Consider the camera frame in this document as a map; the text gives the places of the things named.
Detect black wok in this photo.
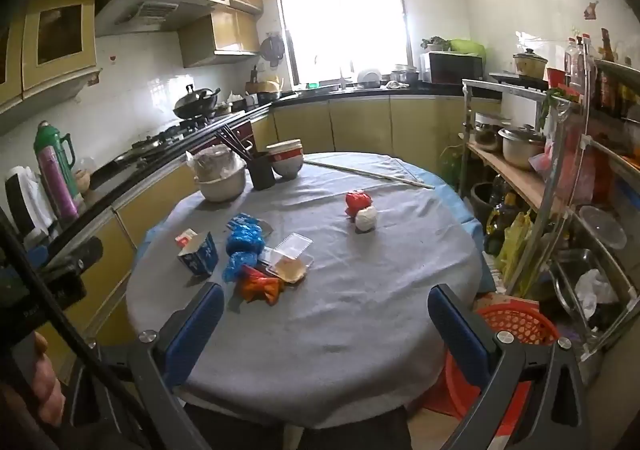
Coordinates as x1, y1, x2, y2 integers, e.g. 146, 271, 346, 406
173, 84, 222, 120

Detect metal rack with wooden shelf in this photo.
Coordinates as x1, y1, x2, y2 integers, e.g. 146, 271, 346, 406
460, 78, 573, 283

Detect glass door wall cabinet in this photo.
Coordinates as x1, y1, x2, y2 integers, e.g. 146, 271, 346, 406
0, 0, 104, 127

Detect range hood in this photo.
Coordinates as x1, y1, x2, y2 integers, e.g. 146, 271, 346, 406
37, 0, 232, 38

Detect row of sauce bottles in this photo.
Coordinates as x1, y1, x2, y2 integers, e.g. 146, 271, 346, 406
564, 27, 640, 117

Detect small yellow wall cabinet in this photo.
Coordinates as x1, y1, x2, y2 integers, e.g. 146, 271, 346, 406
177, 10, 262, 69

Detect green bag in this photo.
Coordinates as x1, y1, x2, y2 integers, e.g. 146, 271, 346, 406
447, 38, 486, 56

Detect gas stove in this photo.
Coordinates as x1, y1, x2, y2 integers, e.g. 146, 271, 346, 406
114, 122, 222, 165

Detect red and white packet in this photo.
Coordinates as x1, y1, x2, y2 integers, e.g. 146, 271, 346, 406
354, 206, 379, 232

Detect cooking oil bottle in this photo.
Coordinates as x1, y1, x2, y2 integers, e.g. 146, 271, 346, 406
484, 190, 519, 255

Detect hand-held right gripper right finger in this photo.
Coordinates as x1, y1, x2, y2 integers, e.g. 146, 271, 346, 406
427, 283, 591, 450

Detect white plastic bag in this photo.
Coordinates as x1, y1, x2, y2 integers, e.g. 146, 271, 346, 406
575, 269, 619, 321

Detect red wrapper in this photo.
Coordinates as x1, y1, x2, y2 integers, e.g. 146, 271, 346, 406
345, 190, 374, 218

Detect stack of red-banded bowls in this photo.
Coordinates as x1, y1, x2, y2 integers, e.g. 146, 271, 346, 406
266, 140, 305, 181

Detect glass lidded pot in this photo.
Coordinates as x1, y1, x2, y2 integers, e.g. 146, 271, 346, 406
472, 112, 512, 153

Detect black bucket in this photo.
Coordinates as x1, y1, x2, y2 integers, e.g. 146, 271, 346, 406
471, 182, 501, 223

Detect blue table cover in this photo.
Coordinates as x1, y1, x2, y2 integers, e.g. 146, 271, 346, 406
134, 152, 486, 255

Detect blue toothpaste box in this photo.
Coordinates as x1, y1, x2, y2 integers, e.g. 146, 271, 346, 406
177, 230, 220, 277

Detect clear plastic clamshell container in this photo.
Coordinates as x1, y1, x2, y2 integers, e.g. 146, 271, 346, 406
257, 232, 315, 285

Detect person's left hand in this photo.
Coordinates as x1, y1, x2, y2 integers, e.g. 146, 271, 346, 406
22, 331, 67, 427

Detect white basin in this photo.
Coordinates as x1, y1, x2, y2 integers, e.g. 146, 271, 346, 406
197, 165, 247, 203

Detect long pale wooden stick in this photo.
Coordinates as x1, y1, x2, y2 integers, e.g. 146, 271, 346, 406
302, 159, 436, 189

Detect yellow pot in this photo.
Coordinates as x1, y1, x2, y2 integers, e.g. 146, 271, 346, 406
514, 48, 549, 79

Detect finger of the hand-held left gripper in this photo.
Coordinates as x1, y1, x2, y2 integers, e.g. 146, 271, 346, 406
42, 236, 105, 277

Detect blue plastic packet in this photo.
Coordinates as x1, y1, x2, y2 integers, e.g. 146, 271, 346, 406
222, 250, 261, 283
225, 213, 273, 258

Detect green plastic bottle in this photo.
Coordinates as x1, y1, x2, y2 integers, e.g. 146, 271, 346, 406
440, 145, 466, 191

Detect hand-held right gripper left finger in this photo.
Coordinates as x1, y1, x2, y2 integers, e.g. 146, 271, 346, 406
127, 281, 226, 450

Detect steel pot with lid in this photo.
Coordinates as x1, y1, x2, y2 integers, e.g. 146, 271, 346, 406
497, 126, 547, 171

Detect green thermos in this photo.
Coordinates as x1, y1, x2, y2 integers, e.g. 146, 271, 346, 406
34, 121, 82, 211

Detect pink thermos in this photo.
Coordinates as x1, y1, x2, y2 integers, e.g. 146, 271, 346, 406
40, 145, 81, 224

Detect clear plastic bag on basin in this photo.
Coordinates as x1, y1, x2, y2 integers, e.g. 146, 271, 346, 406
186, 146, 246, 181

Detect yellow plastic bag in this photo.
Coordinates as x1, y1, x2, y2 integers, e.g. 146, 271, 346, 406
495, 210, 534, 291

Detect red plastic bag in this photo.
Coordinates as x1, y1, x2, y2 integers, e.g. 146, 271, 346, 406
529, 140, 597, 207

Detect yellow kitchen counter cabinets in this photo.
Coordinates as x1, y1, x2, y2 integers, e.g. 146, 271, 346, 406
0, 82, 469, 367

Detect grey tablecloth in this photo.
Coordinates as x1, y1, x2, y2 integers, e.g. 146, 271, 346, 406
125, 151, 496, 431

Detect black microwave oven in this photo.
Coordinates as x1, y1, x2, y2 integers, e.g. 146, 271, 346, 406
420, 51, 485, 84

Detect steel wire corner rack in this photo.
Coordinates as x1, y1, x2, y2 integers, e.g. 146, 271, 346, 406
520, 57, 640, 381

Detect window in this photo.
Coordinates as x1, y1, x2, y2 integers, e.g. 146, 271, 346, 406
270, 0, 417, 86

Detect orange wrapper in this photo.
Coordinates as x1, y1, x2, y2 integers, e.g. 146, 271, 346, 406
231, 265, 285, 307

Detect person's dark trousers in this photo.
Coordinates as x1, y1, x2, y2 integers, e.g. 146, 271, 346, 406
184, 404, 412, 450

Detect steel tray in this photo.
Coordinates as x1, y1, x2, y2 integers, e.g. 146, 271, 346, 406
549, 249, 632, 331

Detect red plastic mesh basket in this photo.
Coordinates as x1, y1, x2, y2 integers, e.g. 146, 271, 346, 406
444, 304, 561, 437

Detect black induction cooker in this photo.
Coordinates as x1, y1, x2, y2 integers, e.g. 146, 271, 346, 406
489, 71, 549, 90

